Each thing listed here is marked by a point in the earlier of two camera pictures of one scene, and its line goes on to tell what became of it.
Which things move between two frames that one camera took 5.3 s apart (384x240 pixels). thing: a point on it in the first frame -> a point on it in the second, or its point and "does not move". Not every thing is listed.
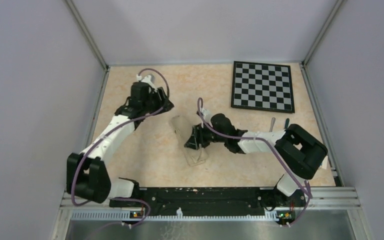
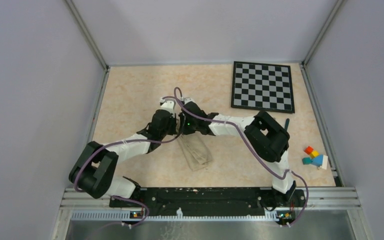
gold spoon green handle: (287, 123) does not move
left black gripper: (162, 94) -> (172, 119)
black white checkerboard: (262, 86) does not move
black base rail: (187, 201) does not move
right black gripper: (198, 137) -> (182, 128)
